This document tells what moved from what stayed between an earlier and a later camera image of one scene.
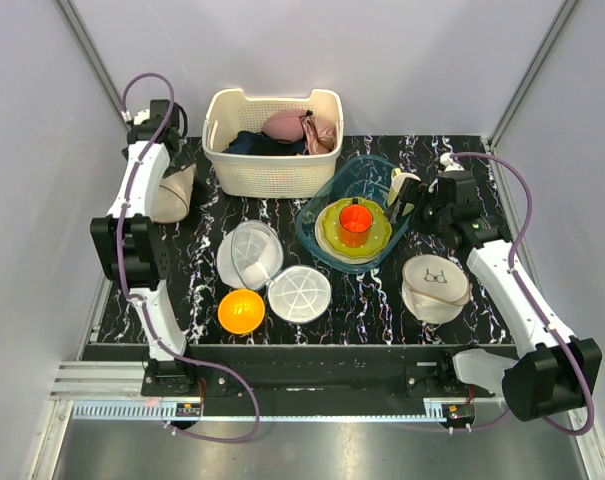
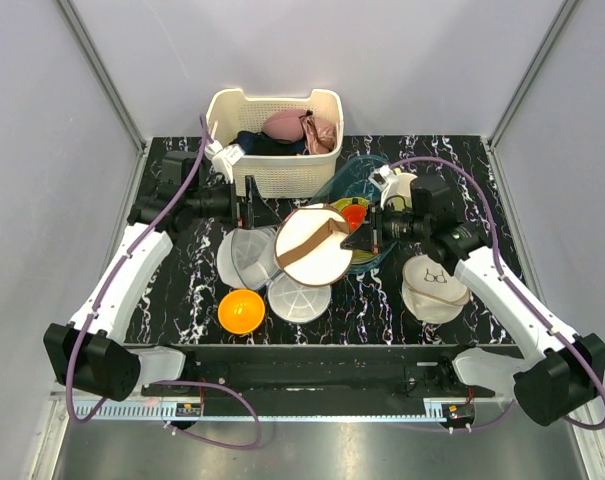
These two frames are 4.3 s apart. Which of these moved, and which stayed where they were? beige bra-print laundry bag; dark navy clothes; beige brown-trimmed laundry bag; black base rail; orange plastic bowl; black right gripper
Moved: beige brown-trimmed laundry bag; black right gripper
Stayed: black base rail; dark navy clothes; orange plastic bowl; beige bra-print laundry bag
